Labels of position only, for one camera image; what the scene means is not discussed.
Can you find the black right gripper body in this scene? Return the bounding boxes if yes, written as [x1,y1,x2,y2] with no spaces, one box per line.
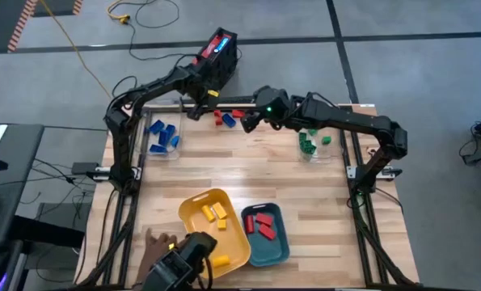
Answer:
[252,85,296,130]

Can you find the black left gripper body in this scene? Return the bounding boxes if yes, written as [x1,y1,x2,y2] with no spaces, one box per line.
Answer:
[183,66,222,105]

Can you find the yellow cylinder block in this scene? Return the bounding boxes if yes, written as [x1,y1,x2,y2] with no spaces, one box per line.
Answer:
[200,205,217,223]

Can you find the black keyboard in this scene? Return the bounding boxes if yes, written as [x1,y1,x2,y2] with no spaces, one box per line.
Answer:
[207,95,261,105]

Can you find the black plastic crate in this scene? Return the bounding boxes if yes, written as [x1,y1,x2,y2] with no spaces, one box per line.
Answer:
[189,26,240,99]

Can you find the red power unit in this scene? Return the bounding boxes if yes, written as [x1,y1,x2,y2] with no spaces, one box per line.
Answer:
[191,32,234,68]

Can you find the clear plastic container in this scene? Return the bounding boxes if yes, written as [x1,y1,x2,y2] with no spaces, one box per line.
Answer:
[297,120,344,165]
[137,112,184,162]

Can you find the yellow-orange plastic bin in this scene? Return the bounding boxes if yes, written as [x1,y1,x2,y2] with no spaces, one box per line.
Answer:
[178,188,252,280]

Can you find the black power adapter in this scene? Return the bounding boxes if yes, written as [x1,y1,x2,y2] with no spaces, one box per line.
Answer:
[70,161,99,175]

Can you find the dark teal plastic bin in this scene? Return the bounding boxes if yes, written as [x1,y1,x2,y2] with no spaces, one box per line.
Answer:
[240,202,291,268]

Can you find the person's hand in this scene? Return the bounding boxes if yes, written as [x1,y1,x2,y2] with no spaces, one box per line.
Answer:
[137,228,188,286]

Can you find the black floor mat striped edge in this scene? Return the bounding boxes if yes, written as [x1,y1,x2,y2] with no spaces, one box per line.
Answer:
[0,0,39,54]
[32,0,83,17]

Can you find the black desk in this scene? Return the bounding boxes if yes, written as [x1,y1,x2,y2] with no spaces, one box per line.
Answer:
[0,123,86,250]

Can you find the black floor cable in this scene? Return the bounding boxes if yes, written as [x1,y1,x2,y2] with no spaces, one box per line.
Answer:
[127,22,199,62]
[111,74,139,100]
[133,0,181,30]

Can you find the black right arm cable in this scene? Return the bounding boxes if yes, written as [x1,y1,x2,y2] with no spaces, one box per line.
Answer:
[304,91,340,111]

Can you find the yellow cable plug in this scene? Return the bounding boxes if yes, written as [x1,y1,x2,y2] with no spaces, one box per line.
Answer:
[107,0,133,24]

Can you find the grey metal bracket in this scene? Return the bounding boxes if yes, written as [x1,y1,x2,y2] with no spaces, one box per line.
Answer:
[86,166,142,181]
[346,163,403,181]

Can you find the yellow floor cord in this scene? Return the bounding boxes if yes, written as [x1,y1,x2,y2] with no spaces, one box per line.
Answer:
[40,0,118,104]

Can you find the thin black cable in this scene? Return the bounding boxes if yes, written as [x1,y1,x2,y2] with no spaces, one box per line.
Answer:
[32,157,88,188]

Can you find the black aluminium table frame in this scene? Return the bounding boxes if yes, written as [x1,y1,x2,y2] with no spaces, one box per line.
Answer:
[74,103,419,291]

